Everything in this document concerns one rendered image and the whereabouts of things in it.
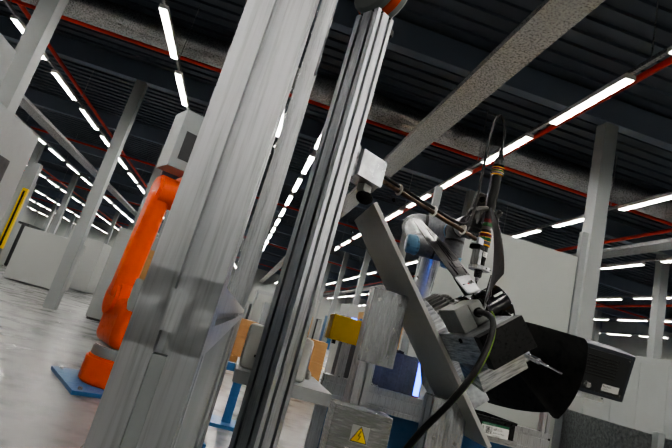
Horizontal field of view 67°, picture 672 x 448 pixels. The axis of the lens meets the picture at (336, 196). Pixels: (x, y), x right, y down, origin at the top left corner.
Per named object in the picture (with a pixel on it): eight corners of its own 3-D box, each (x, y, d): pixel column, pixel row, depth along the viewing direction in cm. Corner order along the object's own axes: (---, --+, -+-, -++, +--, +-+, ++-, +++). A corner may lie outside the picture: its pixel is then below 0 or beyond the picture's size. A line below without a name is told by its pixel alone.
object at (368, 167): (353, 174, 123) (362, 143, 125) (334, 176, 128) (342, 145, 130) (380, 190, 129) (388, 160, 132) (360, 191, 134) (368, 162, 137)
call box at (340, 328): (327, 342, 184) (335, 313, 187) (323, 340, 194) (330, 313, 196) (369, 353, 186) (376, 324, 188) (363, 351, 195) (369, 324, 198)
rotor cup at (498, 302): (490, 343, 145) (527, 323, 148) (468, 296, 147) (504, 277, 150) (469, 341, 159) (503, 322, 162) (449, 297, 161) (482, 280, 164)
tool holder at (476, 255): (479, 266, 161) (485, 237, 164) (460, 264, 166) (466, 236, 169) (493, 274, 167) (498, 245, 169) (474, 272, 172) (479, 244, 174)
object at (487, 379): (484, 393, 120) (477, 374, 119) (464, 379, 129) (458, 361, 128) (528, 368, 123) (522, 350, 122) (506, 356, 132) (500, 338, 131)
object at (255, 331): (237, 368, 122) (251, 322, 125) (238, 362, 138) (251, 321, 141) (305, 386, 124) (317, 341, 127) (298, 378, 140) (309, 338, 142)
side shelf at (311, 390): (231, 381, 119) (235, 368, 120) (234, 366, 154) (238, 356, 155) (328, 407, 122) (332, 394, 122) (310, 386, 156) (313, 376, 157)
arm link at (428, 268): (394, 320, 245) (424, 212, 239) (424, 328, 245) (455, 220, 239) (396, 329, 233) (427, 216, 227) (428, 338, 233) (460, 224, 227)
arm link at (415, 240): (401, 206, 239) (410, 230, 190) (424, 212, 238) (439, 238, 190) (395, 229, 241) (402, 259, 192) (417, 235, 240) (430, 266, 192)
